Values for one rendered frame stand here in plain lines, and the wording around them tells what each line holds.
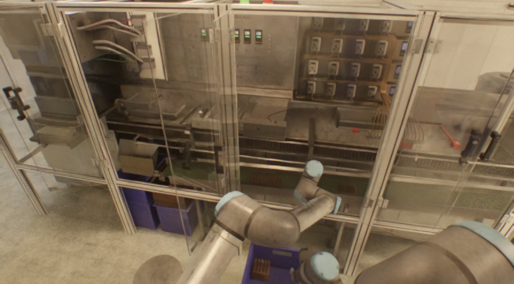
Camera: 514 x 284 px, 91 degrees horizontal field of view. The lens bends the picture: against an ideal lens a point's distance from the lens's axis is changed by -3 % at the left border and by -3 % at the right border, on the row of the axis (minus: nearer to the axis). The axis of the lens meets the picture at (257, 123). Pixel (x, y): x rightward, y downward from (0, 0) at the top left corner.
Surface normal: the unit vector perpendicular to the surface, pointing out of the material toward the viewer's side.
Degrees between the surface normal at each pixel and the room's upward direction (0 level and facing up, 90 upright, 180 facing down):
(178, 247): 0
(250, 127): 90
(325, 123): 90
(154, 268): 0
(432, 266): 17
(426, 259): 23
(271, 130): 90
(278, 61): 90
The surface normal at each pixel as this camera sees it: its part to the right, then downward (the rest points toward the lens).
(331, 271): 0.13, -0.67
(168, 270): 0.00, -0.87
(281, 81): -0.19, 0.48
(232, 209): -0.31, -0.54
